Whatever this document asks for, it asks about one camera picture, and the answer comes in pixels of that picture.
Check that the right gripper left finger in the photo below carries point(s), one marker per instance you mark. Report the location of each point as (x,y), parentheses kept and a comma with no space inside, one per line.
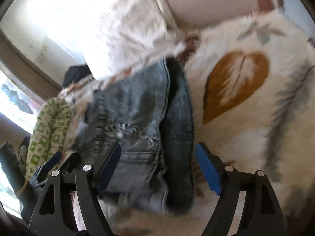
(74,188)

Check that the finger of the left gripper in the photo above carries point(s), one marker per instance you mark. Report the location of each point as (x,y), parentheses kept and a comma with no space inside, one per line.
(42,172)

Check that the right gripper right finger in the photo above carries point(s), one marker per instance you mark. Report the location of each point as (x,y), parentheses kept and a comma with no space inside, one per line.
(261,214)

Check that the grey denim pants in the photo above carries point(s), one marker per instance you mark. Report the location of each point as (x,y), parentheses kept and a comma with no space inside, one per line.
(149,114)

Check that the black clothing pile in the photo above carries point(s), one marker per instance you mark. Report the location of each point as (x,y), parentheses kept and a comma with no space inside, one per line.
(74,74)

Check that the green patterned rolled quilt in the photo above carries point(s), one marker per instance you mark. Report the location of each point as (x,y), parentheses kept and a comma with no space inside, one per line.
(48,135)

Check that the leaf pattern fleece blanket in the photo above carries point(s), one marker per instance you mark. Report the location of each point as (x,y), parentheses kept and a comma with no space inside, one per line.
(252,85)

